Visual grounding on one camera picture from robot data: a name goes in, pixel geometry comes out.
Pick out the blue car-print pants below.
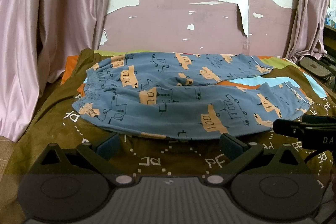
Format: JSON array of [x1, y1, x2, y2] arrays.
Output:
[[73, 52, 310, 140]]

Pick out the colourful patterned bed sheet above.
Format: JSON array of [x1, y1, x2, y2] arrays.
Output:
[[1, 50, 335, 223]]

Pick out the pink satin left curtain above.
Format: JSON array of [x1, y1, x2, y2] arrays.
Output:
[[1, 0, 108, 141]]

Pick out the pink satin curtain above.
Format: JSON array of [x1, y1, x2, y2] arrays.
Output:
[[285, 0, 330, 63], [1, 0, 108, 141]]

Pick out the pink satin right curtain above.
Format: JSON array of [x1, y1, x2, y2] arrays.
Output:
[[285, 0, 330, 63]]

